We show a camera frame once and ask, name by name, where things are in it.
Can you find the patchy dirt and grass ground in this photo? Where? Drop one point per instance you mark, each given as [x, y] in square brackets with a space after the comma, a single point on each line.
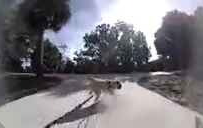
[175, 88]

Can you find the pale concrete path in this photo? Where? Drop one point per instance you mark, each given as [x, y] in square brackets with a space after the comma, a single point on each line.
[132, 106]

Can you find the tall dark tree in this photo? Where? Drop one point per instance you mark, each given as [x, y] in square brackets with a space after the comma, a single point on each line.
[39, 56]

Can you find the group of trees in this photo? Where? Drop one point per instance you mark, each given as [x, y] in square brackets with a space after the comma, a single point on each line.
[179, 40]
[109, 46]

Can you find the tan dog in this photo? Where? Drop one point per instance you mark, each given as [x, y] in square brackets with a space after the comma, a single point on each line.
[100, 86]

